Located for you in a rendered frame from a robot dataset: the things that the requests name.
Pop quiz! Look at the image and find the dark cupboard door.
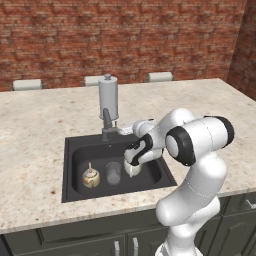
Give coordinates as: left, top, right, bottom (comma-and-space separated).
1, 233, 127, 256
214, 209, 256, 256
126, 226, 173, 256

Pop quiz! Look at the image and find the dark drawer front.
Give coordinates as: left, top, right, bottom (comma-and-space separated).
222, 192, 256, 217

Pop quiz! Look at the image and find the black sink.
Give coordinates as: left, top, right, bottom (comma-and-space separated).
60, 131, 178, 204

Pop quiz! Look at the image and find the white chair back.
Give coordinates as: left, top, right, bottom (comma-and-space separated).
12, 78, 44, 92
83, 75, 108, 88
145, 71, 175, 84

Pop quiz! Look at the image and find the dark grey tap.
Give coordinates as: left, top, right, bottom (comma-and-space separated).
100, 107, 118, 143

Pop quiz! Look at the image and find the silver cupboard handle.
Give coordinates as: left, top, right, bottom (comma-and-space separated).
132, 236, 140, 256
113, 239, 121, 256

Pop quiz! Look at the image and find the grey cylinder with knob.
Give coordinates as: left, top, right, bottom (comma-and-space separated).
97, 73, 120, 122

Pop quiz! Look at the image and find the clear glass jug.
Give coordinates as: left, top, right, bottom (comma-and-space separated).
105, 161, 123, 186

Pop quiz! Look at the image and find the cream patterned teapot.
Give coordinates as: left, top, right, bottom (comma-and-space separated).
81, 161, 101, 189

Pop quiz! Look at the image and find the dark cupboard panel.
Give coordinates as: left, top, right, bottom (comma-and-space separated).
35, 210, 169, 247

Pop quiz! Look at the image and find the silver drawer handle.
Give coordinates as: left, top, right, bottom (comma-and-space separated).
244, 198, 256, 210

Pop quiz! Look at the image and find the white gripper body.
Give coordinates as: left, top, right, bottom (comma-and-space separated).
117, 117, 157, 136

